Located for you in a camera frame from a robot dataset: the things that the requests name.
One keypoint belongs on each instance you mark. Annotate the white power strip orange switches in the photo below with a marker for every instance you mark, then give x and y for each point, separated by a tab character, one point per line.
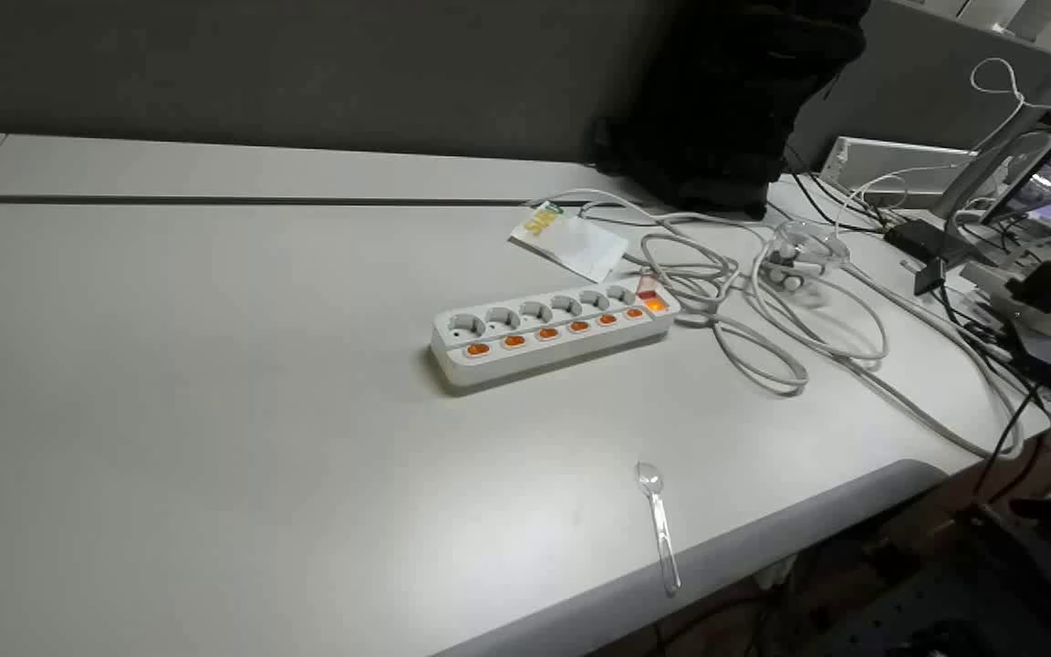
573	343

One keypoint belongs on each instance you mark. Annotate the white paper tag yellow label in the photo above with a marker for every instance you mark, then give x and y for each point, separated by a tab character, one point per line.
580	246

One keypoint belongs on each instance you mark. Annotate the white flat box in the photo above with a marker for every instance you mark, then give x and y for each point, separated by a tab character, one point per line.
891	166

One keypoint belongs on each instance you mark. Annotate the black fabric bag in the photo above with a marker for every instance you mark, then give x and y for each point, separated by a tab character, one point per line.
731	98

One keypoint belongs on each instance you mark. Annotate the clear plastic spoon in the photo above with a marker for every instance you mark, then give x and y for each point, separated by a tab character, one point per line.
660	524

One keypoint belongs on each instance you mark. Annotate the grey monitor stand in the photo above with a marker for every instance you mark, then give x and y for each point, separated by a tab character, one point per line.
974	170

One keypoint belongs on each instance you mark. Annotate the clear plastic plug cover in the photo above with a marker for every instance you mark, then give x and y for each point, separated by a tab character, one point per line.
794	256

